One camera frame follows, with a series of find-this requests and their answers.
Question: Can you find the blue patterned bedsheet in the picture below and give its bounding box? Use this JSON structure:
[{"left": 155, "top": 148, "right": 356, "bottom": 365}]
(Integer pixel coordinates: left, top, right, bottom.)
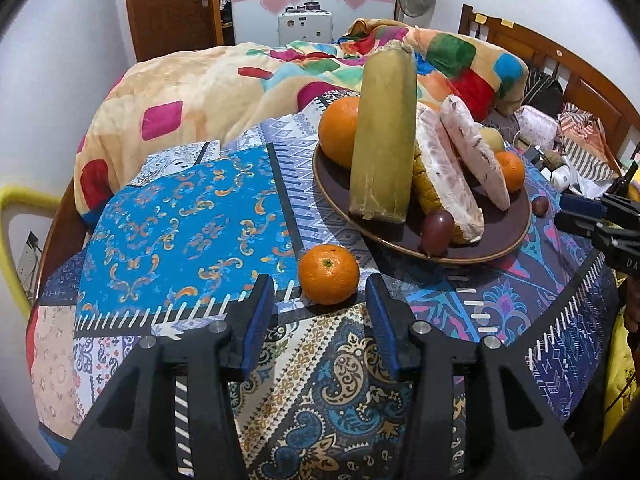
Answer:
[{"left": 27, "top": 90, "right": 621, "bottom": 480}]

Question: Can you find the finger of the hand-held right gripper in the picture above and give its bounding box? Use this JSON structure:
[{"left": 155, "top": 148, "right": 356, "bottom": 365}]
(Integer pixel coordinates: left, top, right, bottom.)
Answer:
[
  {"left": 559, "top": 193, "right": 612, "bottom": 217},
  {"left": 553, "top": 211, "right": 607, "bottom": 251}
]

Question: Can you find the brown wooden door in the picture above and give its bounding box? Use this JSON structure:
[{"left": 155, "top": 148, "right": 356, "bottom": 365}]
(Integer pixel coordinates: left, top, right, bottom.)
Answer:
[{"left": 124, "top": 0, "right": 223, "bottom": 61}]

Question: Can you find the green sugarcane piece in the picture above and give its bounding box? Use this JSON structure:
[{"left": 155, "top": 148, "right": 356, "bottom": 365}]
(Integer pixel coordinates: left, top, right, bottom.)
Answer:
[{"left": 348, "top": 40, "right": 418, "bottom": 223}]

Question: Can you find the dark red grape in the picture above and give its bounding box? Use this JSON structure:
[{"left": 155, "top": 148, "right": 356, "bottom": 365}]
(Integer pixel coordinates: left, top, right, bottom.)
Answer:
[{"left": 420, "top": 210, "right": 456, "bottom": 257}]

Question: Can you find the pale yellow round fruit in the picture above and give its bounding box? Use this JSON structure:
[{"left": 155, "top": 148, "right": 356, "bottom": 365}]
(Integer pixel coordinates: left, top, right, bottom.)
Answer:
[{"left": 477, "top": 127, "right": 506, "bottom": 155}]

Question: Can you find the yellow cloth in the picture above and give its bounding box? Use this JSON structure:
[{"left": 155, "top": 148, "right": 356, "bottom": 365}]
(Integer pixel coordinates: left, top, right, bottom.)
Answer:
[{"left": 602, "top": 270, "right": 640, "bottom": 443}]

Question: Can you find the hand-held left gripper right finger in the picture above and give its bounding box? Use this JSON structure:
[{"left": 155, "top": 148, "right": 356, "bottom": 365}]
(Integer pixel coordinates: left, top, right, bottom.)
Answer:
[{"left": 365, "top": 275, "right": 583, "bottom": 480}]

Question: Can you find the wooden headboard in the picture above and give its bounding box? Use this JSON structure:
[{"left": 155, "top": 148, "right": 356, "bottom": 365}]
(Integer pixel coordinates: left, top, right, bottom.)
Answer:
[{"left": 459, "top": 4, "right": 640, "bottom": 161}]

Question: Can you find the colourful patchwork blanket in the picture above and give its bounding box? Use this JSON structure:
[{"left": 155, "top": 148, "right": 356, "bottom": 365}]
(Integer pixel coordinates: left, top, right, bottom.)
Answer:
[{"left": 74, "top": 17, "right": 530, "bottom": 226}]

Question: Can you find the black backpack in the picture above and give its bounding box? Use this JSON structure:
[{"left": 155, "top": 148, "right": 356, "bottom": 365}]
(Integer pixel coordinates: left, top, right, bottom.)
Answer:
[{"left": 522, "top": 70, "right": 565, "bottom": 118}]

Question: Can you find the small tangerine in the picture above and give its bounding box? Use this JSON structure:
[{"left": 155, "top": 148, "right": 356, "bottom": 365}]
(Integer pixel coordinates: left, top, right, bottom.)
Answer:
[
  {"left": 495, "top": 151, "right": 526, "bottom": 193},
  {"left": 298, "top": 244, "right": 361, "bottom": 306}
]

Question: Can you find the purple plate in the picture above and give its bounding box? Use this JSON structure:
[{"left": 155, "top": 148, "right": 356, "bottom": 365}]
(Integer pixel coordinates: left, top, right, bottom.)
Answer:
[{"left": 312, "top": 137, "right": 532, "bottom": 265}]

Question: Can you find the plain orange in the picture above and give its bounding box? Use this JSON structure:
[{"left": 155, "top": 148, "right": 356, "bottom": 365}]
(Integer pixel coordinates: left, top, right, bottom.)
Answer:
[{"left": 318, "top": 96, "right": 362, "bottom": 170}]

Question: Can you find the large peeled pomelo segment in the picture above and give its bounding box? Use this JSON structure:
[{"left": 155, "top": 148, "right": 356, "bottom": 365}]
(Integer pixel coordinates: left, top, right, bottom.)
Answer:
[{"left": 412, "top": 102, "right": 486, "bottom": 246}]

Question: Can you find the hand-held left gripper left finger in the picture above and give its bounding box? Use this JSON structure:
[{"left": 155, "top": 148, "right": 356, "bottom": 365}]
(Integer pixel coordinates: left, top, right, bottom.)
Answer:
[{"left": 59, "top": 274, "right": 276, "bottom": 480}]

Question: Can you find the pink striped cloth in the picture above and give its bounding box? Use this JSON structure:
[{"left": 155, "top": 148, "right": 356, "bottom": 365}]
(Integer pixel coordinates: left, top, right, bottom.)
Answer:
[{"left": 557, "top": 102, "right": 623, "bottom": 181}]

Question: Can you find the small peeled pomelo segment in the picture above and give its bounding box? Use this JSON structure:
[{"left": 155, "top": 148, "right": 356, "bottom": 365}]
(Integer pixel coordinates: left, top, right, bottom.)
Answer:
[{"left": 440, "top": 94, "right": 512, "bottom": 212}]

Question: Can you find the pink floral pillow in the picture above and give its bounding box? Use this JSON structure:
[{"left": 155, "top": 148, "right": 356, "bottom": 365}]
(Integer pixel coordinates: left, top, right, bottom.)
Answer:
[{"left": 515, "top": 105, "right": 558, "bottom": 150}]

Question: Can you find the white metal case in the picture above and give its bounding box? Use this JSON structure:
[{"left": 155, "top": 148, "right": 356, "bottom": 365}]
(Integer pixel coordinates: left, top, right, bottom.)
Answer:
[{"left": 277, "top": 2, "right": 333, "bottom": 46}]

